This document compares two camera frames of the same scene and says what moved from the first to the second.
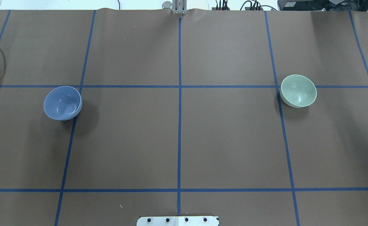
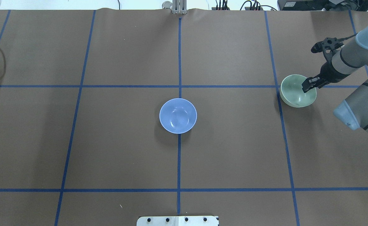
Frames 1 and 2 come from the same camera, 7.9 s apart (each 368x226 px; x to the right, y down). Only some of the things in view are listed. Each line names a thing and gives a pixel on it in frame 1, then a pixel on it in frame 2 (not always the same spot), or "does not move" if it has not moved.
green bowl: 298,91 does not move
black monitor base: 319,5 does not move
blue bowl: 63,103 -> 178,115
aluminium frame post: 179,7 does not move
